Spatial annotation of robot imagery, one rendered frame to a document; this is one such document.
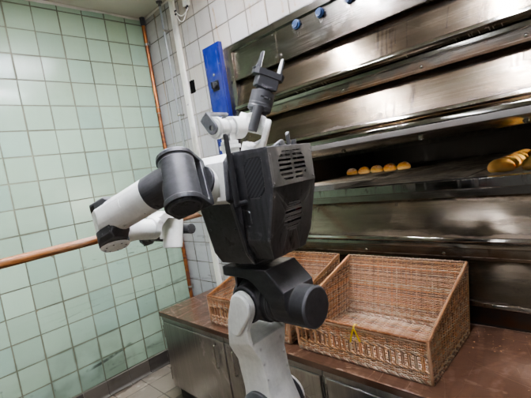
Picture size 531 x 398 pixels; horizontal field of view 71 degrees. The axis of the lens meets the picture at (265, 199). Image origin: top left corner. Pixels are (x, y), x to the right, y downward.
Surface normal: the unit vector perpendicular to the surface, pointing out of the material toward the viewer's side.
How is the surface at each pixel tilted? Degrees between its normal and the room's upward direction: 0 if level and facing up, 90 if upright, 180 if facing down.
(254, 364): 90
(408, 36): 70
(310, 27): 90
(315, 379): 91
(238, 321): 90
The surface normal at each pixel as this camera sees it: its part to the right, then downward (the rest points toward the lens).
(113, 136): 0.71, -0.05
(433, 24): -0.68, -0.19
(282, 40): -0.69, 0.17
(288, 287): 0.40, -0.74
